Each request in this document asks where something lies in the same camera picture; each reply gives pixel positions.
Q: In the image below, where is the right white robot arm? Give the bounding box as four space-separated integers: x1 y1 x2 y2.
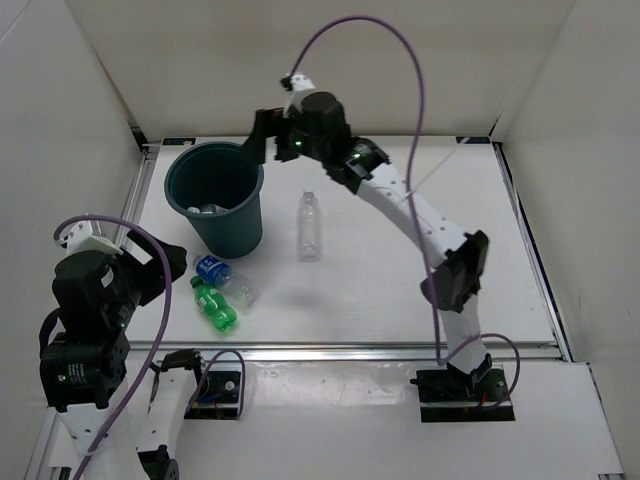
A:
242 90 492 400

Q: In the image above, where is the blue label water bottle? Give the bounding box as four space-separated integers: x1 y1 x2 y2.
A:
192 255 259 311

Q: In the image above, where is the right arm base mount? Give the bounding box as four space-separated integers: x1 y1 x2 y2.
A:
410 367 515 423

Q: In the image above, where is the green soda bottle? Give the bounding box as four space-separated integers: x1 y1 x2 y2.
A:
189 276 237 332

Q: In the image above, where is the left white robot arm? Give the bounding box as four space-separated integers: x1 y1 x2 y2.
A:
39 235 186 445

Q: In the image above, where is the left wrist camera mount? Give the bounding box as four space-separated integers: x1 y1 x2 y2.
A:
54 215 123 257

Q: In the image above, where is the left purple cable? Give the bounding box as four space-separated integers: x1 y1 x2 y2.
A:
53 214 176 480

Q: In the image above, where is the clear labelled square bottle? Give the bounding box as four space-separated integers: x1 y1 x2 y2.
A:
187 203 227 215

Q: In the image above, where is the clear unlabelled plastic bottle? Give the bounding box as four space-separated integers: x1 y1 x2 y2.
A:
297 190 322 262

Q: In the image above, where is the dark green plastic bin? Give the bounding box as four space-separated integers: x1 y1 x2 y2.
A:
164 141 264 259

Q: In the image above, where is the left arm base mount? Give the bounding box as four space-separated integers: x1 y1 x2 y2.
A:
184 363 245 421

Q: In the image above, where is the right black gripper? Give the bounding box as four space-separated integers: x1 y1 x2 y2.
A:
243 106 330 165

